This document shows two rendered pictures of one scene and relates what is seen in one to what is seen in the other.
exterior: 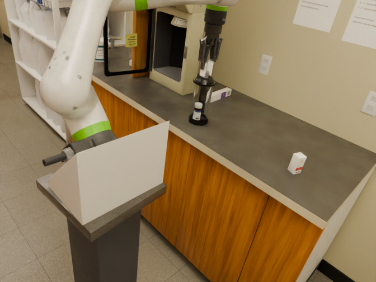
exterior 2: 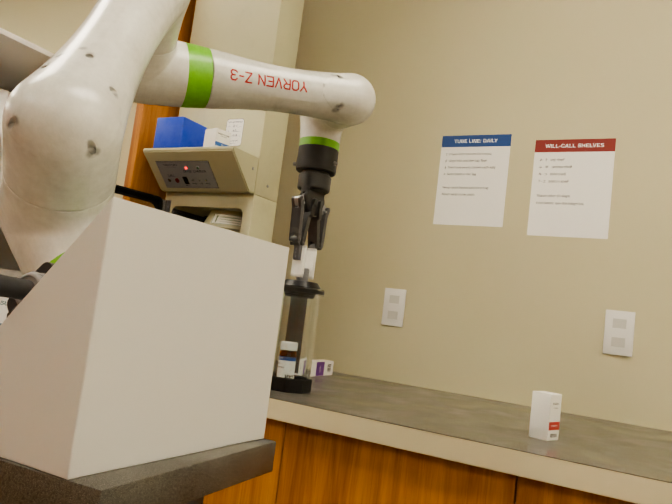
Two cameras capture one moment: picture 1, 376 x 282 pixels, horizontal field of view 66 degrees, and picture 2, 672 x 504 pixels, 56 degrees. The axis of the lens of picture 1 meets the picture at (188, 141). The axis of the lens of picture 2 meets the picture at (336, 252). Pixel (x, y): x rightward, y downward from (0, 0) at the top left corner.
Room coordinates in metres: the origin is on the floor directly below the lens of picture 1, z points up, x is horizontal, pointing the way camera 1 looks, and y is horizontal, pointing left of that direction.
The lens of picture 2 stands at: (-0.03, 0.18, 1.12)
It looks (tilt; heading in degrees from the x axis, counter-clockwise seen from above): 6 degrees up; 349
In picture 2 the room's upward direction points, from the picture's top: 7 degrees clockwise
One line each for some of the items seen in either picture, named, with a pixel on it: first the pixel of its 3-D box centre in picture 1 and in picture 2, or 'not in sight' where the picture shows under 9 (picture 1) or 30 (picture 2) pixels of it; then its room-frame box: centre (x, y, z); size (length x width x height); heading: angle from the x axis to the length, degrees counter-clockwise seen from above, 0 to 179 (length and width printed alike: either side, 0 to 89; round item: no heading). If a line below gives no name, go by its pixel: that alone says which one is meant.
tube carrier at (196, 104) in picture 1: (201, 100); (294, 335); (1.36, -0.04, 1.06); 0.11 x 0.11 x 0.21
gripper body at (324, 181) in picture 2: (212, 34); (312, 194); (1.36, -0.04, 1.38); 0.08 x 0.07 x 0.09; 139
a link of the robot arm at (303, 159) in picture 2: (214, 16); (315, 162); (1.36, -0.03, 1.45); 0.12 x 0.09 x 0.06; 49
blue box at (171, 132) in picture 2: not in sight; (180, 137); (1.77, 0.30, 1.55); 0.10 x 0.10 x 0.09; 49
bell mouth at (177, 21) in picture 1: (186, 20); (232, 223); (1.83, 0.12, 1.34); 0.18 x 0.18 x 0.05
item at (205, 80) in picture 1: (205, 78); (301, 282); (1.36, -0.04, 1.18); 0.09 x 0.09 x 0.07
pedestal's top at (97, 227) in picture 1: (103, 186); (95, 449); (0.78, 0.28, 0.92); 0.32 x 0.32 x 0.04; 54
